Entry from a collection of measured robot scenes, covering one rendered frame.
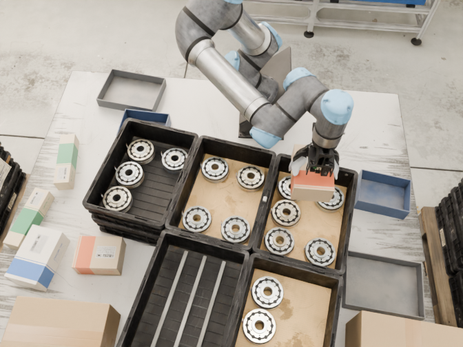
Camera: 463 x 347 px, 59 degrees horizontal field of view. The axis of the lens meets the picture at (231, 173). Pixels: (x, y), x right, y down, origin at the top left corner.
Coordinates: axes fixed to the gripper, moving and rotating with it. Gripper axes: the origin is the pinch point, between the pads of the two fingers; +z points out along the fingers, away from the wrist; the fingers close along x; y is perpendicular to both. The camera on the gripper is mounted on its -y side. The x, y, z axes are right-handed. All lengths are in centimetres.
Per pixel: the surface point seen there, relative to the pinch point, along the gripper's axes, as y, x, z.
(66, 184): -7, -92, 36
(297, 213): 3.4, -1.1, 24.4
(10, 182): -30, -146, 84
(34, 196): 1, -102, 34
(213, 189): -5.1, -32.3, 27.4
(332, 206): -0.9, 11.5, 24.5
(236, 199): -1.8, -23.2, 27.3
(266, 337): 46, -10, 24
